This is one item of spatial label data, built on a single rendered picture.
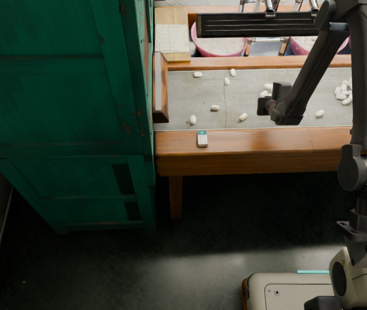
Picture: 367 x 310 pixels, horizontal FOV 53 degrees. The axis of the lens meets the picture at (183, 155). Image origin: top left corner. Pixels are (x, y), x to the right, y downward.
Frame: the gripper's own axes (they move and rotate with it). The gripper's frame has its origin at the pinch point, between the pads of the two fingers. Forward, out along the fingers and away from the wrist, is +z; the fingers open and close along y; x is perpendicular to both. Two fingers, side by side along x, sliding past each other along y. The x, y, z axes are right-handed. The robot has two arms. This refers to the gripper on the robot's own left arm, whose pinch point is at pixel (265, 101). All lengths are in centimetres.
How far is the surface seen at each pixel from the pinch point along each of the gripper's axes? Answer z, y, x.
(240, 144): -8.9, 10.9, 14.1
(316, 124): 0.0, -20.9, 9.4
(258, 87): 14.5, -0.5, -3.3
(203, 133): -7.2, 24.4, 10.0
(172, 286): 15, 37, 95
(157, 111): -8.2, 40.8, 0.9
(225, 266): 22, 10, 89
